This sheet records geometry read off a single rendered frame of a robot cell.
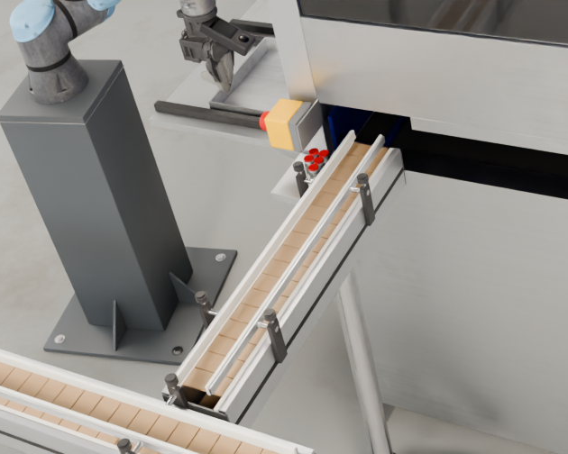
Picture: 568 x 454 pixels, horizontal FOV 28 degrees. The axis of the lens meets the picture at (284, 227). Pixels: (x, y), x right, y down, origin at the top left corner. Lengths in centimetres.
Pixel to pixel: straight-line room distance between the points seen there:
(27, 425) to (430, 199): 90
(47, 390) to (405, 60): 85
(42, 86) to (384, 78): 106
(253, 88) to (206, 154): 136
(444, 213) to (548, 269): 23
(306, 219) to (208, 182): 170
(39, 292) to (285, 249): 167
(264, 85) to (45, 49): 58
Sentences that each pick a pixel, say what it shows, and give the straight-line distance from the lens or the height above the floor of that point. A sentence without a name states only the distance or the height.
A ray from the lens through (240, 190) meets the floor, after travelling 370.
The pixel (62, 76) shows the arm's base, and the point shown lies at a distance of 287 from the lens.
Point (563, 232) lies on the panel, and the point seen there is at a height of 79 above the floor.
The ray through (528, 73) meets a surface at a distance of 199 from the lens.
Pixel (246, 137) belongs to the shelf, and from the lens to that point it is 242.
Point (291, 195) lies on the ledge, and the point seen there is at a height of 88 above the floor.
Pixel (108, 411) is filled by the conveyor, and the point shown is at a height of 93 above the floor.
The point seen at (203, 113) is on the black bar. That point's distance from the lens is 249.
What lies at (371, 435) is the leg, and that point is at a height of 28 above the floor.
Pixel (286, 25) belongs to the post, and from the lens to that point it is 215.
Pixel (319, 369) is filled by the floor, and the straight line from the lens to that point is 308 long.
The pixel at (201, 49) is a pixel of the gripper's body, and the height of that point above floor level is 103.
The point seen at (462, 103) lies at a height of 107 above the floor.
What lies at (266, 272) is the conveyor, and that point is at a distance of 201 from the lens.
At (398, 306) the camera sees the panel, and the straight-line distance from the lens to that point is 254.
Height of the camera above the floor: 229
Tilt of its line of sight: 41 degrees down
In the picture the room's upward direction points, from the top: 14 degrees counter-clockwise
